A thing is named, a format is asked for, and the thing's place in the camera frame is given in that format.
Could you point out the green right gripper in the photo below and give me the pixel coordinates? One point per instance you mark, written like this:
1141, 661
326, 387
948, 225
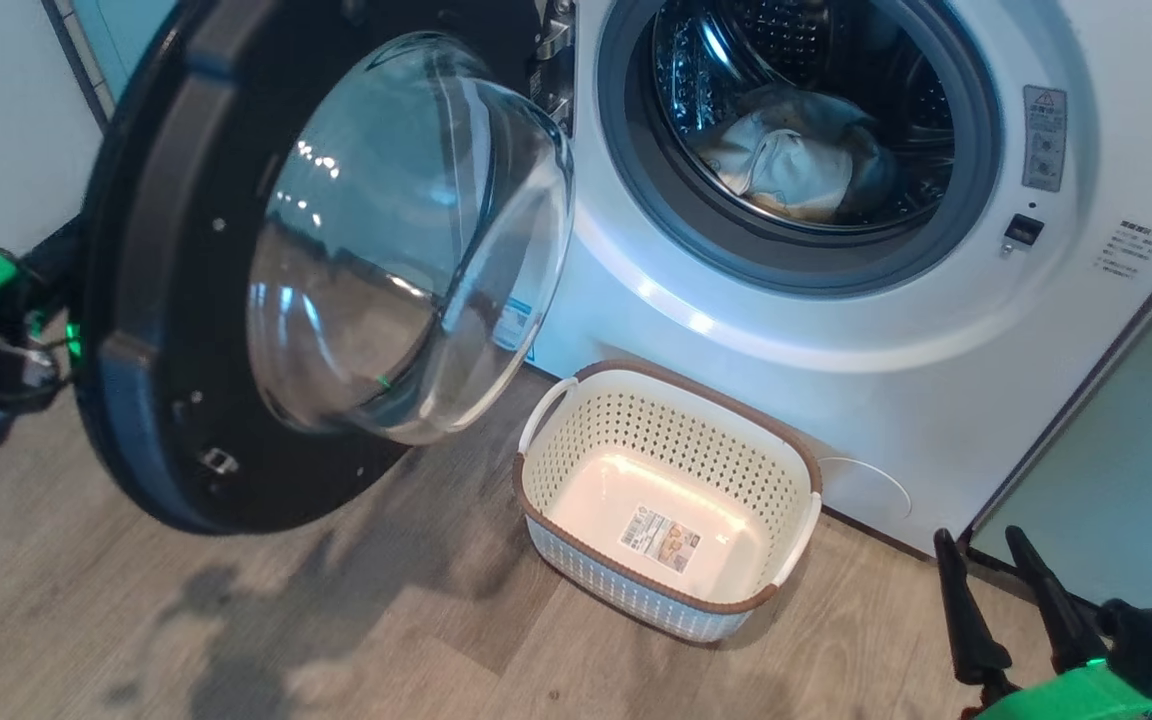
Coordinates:
1086, 695

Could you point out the pale green plain cabinet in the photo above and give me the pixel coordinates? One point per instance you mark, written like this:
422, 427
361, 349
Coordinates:
1136, 450

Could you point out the grey rubber door gasket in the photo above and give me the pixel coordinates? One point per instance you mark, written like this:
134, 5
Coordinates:
626, 170

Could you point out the grey warning sticker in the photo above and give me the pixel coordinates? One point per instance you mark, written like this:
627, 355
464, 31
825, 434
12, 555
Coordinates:
1044, 140

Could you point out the black round glass washer door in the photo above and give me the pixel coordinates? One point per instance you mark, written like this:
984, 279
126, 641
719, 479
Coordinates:
166, 250

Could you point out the small printed text label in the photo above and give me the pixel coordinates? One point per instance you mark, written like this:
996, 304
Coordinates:
1126, 250

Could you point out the pale yellow bear-print garment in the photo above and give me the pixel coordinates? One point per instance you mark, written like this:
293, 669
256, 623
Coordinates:
856, 130

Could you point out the metal washer door hinge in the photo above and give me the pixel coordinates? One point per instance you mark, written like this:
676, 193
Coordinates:
554, 60

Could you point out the steel perforated washer drum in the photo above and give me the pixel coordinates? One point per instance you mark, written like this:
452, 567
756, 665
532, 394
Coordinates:
696, 60

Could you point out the black door latch socket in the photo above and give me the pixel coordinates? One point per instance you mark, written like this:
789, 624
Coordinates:
1023, 230

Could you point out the round white filter cover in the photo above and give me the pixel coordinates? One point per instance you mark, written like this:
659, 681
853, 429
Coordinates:
871, 490

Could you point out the printed basket label sticker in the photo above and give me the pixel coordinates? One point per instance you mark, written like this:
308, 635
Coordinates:
661, 540

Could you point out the white front-load washing machine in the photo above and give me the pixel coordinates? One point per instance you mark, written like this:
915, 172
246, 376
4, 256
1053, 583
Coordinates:
936, 400

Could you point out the cream perforated laundry basket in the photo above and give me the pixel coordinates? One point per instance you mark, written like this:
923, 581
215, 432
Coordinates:
576, 440

